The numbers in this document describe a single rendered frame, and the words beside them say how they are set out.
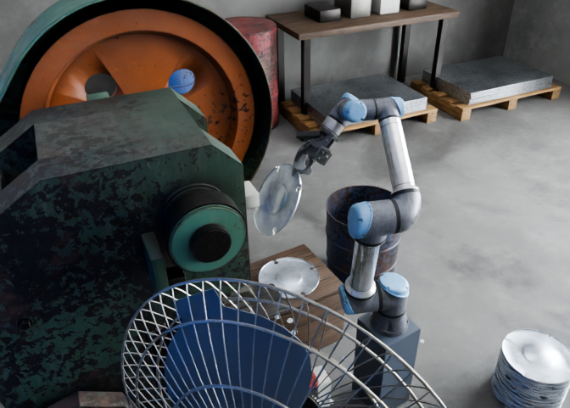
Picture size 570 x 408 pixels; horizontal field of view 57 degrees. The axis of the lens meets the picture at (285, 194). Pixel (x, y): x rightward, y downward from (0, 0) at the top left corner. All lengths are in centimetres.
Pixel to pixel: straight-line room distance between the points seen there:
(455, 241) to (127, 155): 260
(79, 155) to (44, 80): 45
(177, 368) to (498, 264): 275
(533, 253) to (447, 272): 59
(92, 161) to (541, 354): 201
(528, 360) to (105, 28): 205
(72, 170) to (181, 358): 54
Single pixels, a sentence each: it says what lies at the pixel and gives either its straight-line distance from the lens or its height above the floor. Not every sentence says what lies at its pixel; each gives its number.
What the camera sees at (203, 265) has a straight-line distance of 121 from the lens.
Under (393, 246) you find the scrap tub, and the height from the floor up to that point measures 33.
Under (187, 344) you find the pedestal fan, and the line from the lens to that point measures 76.
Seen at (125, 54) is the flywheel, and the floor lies 156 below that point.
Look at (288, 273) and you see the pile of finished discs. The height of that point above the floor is 36.
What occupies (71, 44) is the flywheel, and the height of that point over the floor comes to 162.
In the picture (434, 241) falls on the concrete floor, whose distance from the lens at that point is 344.
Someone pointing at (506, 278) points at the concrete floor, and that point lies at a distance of 329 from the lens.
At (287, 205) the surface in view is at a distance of 195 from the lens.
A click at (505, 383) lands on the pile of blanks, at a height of 13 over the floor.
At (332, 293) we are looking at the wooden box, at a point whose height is 34.
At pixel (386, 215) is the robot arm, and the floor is 107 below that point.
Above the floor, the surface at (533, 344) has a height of 25.
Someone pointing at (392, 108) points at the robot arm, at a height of 130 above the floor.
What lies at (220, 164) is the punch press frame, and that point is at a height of 145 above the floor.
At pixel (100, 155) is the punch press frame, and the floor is 150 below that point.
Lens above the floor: 204
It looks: 33 degrees down
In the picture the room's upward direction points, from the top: 1 degrees counter-clockwise
